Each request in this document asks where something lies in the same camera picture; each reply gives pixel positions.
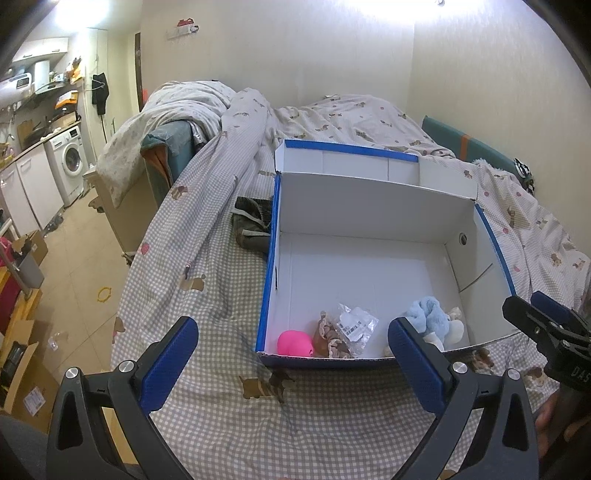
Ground large brown cardboard box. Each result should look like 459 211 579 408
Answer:
0 318 58 432

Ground grey bin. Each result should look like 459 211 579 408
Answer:
7 249 46 289

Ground pink round soft toy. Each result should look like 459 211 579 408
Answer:
277 330 315 358

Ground white kitchen cabinet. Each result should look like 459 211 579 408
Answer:
0 145 65 232

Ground beige brown scrunchie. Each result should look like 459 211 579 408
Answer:
313 311 352 359

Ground clear plastic bag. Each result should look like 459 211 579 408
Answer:
336 302 379 358

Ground teal padded board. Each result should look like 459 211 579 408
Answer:
421 115 518 174

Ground blue plush toy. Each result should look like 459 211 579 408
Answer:
401 296 451 344

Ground checked dog print bedsheet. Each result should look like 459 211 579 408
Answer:
111 90 591 480

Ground dark olive garment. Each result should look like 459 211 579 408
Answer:
231 196 274 254

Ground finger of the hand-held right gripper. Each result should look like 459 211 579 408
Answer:
530 291 591 342
502 295 573 365

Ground white washing machine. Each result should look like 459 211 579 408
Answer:
46 128 88 206

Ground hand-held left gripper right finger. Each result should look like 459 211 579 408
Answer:
387 316 540 480

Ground black hanging garment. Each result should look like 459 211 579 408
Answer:
91 73 110 116

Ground teal upholstered bed end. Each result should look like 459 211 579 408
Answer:
141 117 206 208

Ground white cardboard box blue edges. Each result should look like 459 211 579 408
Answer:
255 138 517 369

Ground person's right hand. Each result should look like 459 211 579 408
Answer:
534 394 561 437

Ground red fabric item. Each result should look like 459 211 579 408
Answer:
0 237 24 333

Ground small brown cardboard box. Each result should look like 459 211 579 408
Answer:
9 230 49 266

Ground white water heater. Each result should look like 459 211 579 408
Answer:
32 60 51 90

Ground crumpled white duvet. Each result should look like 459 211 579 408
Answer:
98 80 241 206

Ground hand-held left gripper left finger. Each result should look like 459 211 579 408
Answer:
46 316 200 480

